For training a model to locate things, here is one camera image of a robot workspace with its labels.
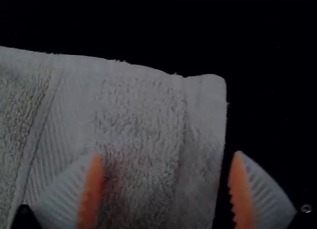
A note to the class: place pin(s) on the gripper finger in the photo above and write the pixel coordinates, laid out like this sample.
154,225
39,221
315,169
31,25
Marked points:
64,201
252,201

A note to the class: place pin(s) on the black mat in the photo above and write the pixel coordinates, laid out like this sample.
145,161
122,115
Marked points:
173,23

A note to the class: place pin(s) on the pale towel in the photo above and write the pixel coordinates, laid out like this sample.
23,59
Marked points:
138,115

